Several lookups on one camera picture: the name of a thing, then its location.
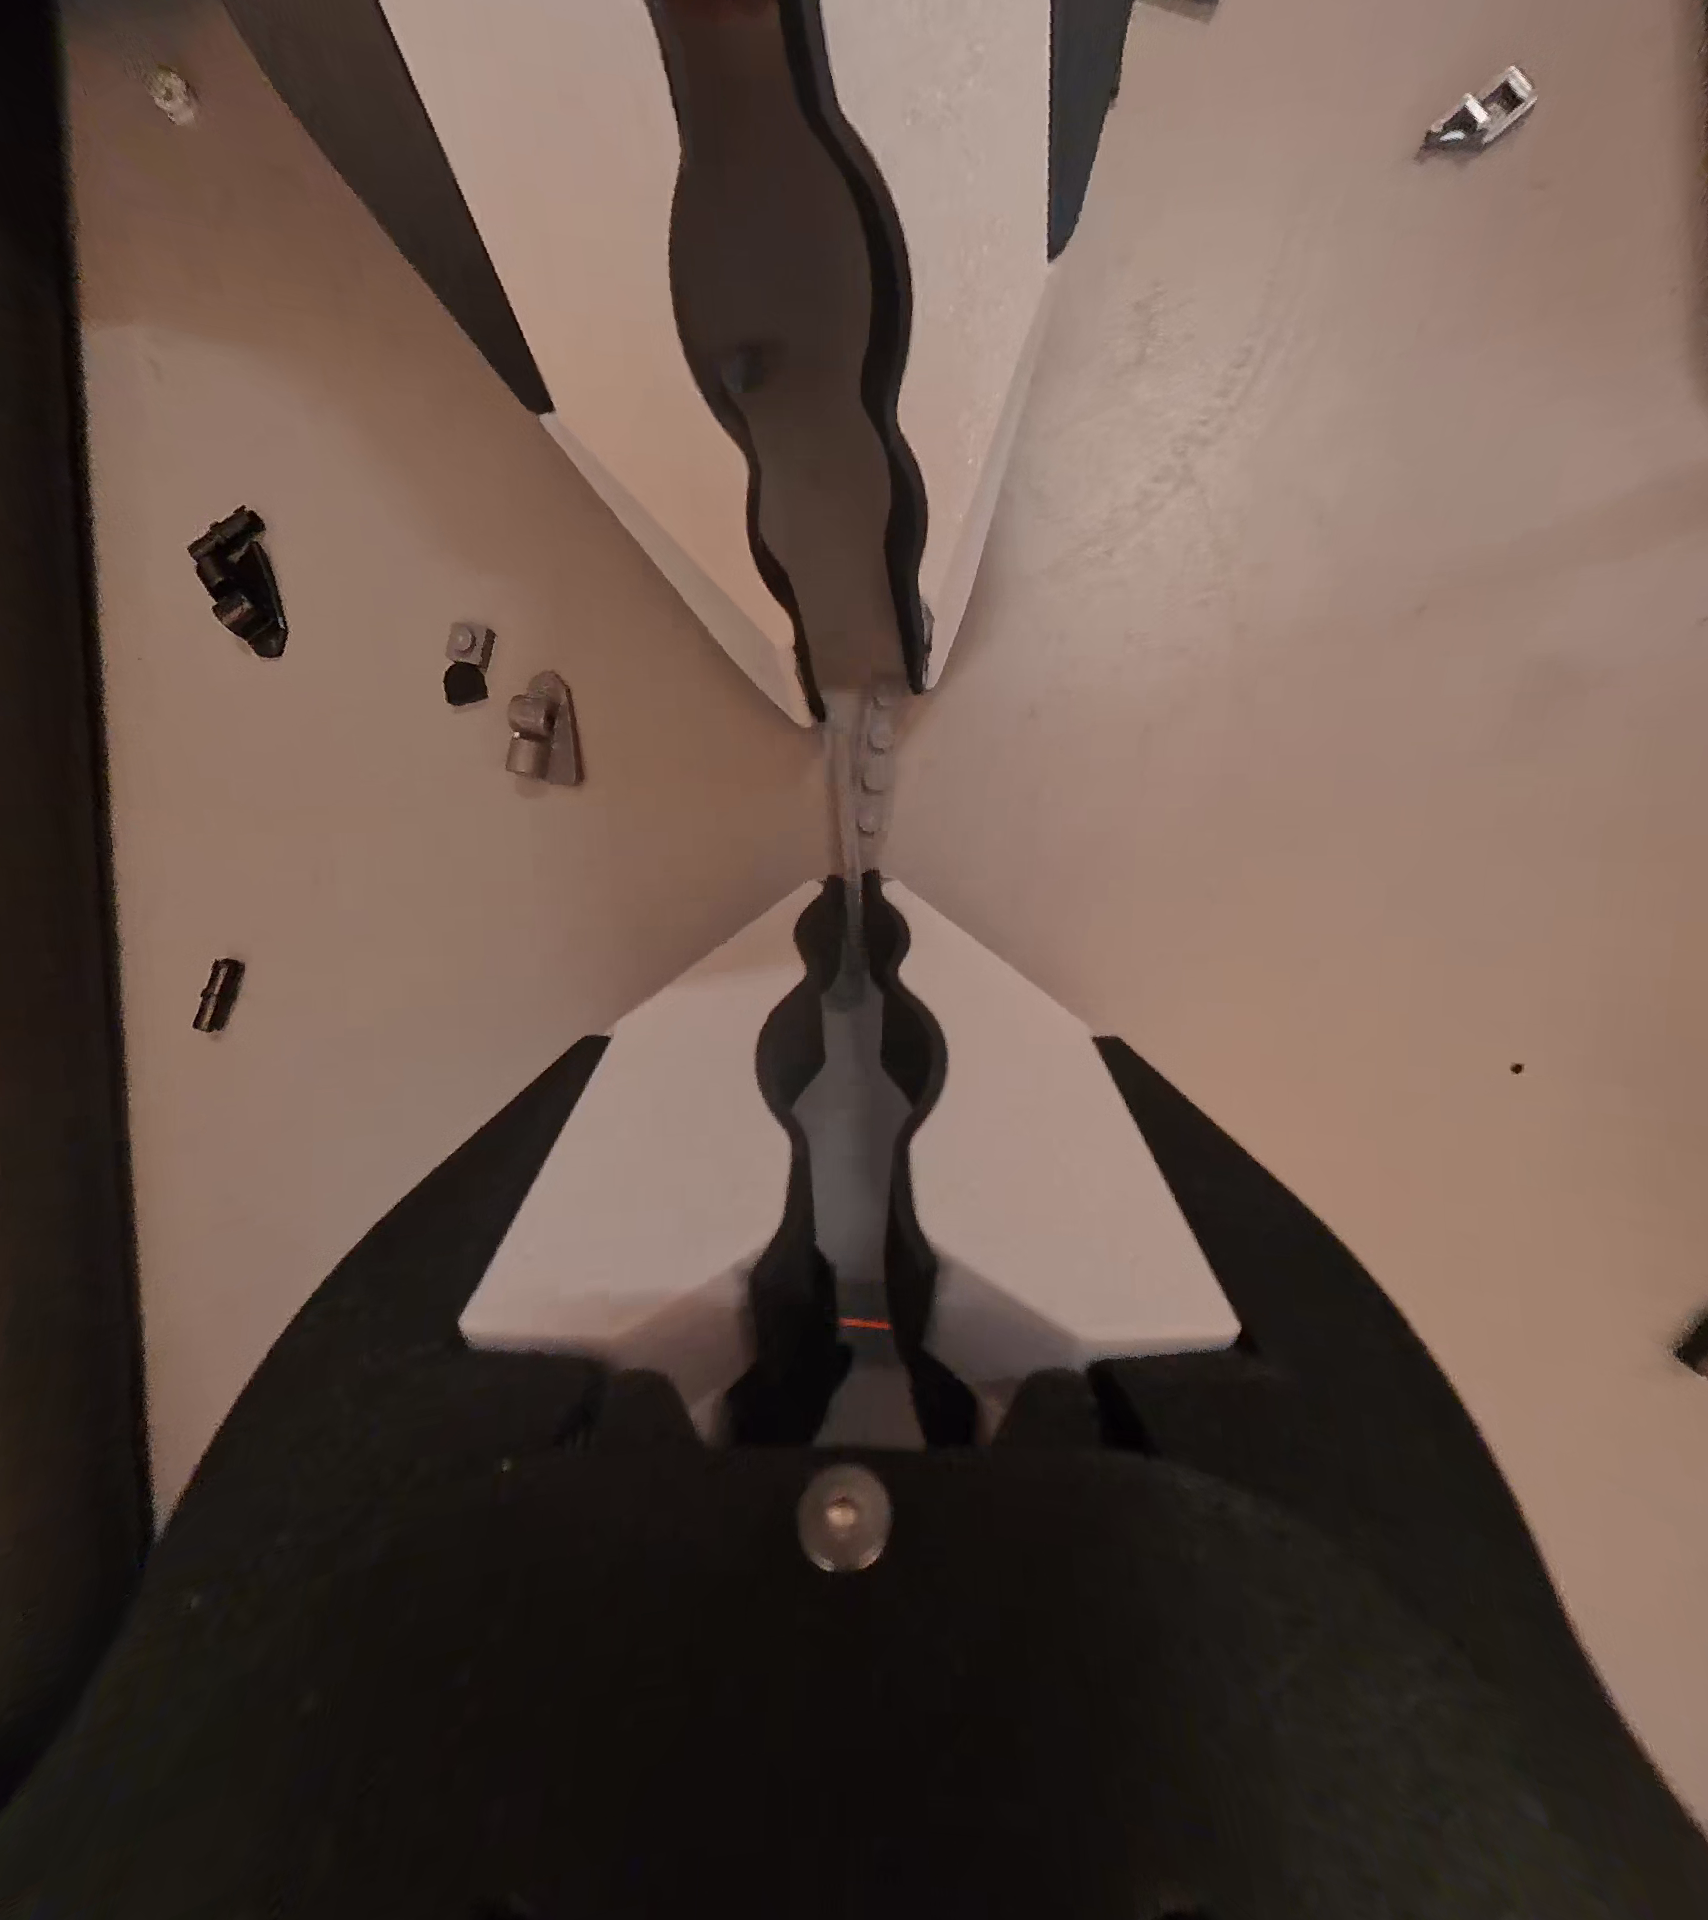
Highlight short grey lego plate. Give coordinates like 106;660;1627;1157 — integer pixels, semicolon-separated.
817;683;868;902

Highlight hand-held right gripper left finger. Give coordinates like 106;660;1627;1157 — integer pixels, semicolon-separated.
455;877;856;1446

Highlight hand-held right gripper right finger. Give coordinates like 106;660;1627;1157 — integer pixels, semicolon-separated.
865;873;1243;1446

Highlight grey lego hinge piece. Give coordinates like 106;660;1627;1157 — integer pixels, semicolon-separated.
503;670;588;790

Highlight black lego assembly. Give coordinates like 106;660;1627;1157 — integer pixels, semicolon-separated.
186;507;290;662

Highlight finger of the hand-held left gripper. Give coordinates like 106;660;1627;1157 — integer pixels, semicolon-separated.
379;0;909;735
785;0;1052;697

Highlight small grey lego bracket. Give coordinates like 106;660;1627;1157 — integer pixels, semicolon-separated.
1417;65;1542;162

